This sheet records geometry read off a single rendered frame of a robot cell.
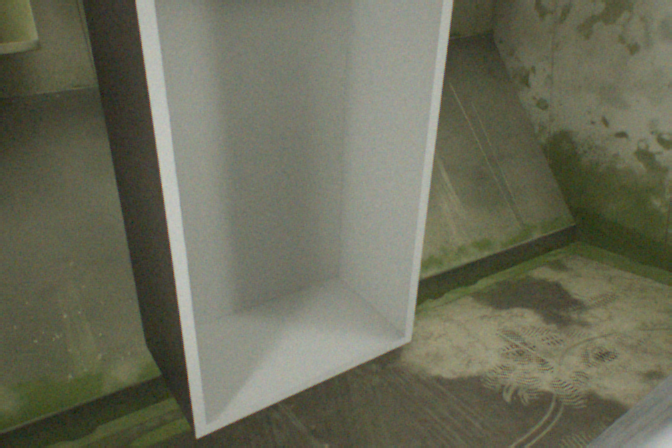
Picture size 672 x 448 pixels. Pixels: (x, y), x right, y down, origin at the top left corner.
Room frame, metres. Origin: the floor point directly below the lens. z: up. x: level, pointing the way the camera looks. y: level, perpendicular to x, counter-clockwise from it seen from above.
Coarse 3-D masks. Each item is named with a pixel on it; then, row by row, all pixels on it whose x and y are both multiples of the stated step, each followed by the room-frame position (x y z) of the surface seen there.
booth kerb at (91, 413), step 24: (528, 240) 2.60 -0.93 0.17; (552, 240) 2.67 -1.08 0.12; (480, 264) 2.45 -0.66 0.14; (504, 264) 2.52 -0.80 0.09; (432, 288) 2.31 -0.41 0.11; (456, 288) 2.38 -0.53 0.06; (144, 384) 1.72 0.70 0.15; (72, 408) 1.61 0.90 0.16; (96, 408) 1.64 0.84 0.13; (120, 408) 1.67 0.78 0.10; (0, 432) 1.51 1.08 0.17; (24, 432) 1.54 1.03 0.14; (48, 432) 1.57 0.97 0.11; (72, 432) 1.60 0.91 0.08
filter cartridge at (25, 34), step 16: (0, 0) 1.88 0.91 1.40; (16, 0) 1.93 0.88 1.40; (0, 16) 1.88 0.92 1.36; (16, 16) 1.92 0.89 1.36; (32, 16) 2.02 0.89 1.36; (0, 32) 1.87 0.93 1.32; (16, 32) 1.90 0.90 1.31; (32, 32) 1.98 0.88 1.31; (0, 48) 1.85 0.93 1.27; (16, 48) 1.89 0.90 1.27; (32, 48) 1.95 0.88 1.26
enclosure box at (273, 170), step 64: (128, 0) 0.91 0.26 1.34; (192, 0) 1.29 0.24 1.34; (256, 0) 1.37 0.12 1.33; (320, 0) 1.46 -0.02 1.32; (384, 0) 1.38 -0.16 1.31; (448, 0) 1.19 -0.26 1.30; (128, 64) 0.98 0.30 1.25; (192, 64) 1.31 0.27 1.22; (256, 64) 1.39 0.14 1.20; (320, 64) 1.48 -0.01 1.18; (384, 64) 1.39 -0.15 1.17; (128, 128) 1.06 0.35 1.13; (192, 128) 1.33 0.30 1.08; (256, 128) 1.41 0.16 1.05; (320, 128) 1.51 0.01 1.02; (384, 128) 1.40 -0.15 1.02; (128, 192) 1.16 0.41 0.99; (192, 192) 1.35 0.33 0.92; (256, 192) 1.44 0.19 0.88; (320, 192) 1.55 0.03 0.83; (384, 192) 1.41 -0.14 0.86; (192, 256) 1.37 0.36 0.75; (256, 256) 1.47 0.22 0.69; (320, 256) 1.58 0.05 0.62; (384, 256) 1.42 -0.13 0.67; (192, 320) 0.99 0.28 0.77; (256, 320) 1.42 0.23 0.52; (320, 320) 1.42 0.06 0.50; (384, 320) 1.43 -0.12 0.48; (192, 384) 1.01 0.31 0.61; (256, 384) 1.19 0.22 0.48
